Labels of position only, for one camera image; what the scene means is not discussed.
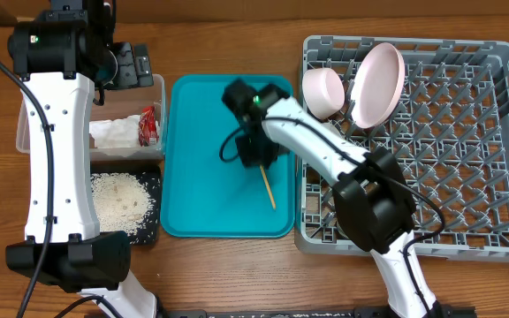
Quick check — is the wooden chopstick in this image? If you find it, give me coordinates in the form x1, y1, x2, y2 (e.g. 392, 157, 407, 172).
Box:
259, 165, 277, 210

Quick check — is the red snack wrapper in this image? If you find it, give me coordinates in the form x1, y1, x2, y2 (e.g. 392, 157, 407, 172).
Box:
138, 105, 159, 147

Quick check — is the white napkin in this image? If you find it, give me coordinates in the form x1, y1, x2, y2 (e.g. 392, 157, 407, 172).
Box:
89, 115, 140, 148

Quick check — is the small pink white bowl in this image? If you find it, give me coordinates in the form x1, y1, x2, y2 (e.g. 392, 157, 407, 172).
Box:
302, 68, 345, 120

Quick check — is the large white plate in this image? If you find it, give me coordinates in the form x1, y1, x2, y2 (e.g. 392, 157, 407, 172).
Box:
351, 42, 405, 129

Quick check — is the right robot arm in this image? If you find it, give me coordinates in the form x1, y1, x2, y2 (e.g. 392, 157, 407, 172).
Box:
222, 79, 440, 317

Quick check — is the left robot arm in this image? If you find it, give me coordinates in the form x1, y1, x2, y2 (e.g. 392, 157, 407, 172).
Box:
5, 1, 163, 317

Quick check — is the grey dishwasher rack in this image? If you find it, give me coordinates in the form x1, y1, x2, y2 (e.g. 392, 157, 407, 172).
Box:
292, 34, 509, 262

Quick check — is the clear plastic bin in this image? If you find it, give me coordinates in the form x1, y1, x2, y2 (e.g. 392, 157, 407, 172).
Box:
26, 72, 165, 167

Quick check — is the teal serving tray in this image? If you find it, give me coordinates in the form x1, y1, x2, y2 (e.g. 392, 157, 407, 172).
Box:
160, 74, 295, 239

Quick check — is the black plastic tray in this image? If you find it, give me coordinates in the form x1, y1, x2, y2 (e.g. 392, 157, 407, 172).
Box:
90, 162, 162, 246

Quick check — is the pile of rice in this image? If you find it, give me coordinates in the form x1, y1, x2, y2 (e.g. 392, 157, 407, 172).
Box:
91, 173, 156, 236

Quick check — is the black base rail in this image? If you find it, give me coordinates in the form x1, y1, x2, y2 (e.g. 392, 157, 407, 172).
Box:
168, 305, 477, 318

